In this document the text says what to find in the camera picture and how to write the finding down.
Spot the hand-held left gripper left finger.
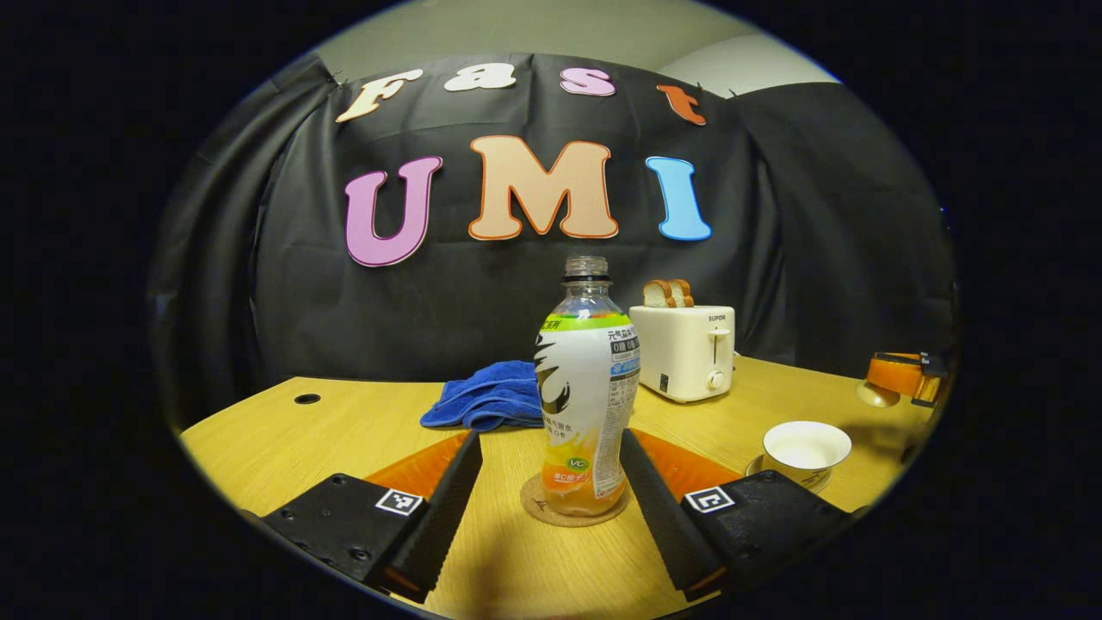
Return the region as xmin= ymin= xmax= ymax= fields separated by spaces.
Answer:
xmin=261 ymin=429 xmax=484 ymax=604

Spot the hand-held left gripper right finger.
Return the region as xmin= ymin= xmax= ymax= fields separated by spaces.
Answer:
xmin=620 ymin=428 xmax=853 ymax=604

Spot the round wooden coaster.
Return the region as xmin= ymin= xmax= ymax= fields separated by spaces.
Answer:
xmin=520 ymin=474 xmax=630 ymax=528

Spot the cream ceramic teacup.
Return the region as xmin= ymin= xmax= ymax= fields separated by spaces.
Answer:
xmin=762 ymin=420 xmax=853 ymax=488

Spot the clear labelled water bottle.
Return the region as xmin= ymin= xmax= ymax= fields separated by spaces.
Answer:
xmin=534 ymin=256 xmax=641 ymax=518

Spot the blue towel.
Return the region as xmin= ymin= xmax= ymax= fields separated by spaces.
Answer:
xmin=420 ymin=360 xmax=545 ymax=432

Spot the white toaster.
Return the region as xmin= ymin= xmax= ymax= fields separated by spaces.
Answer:
xmin=628 ymin=305 xmax=736 ymax=404

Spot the black backdrop cloth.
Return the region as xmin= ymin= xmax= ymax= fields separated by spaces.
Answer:
xmin=146 ymin=52 xmax=958 ymax=431

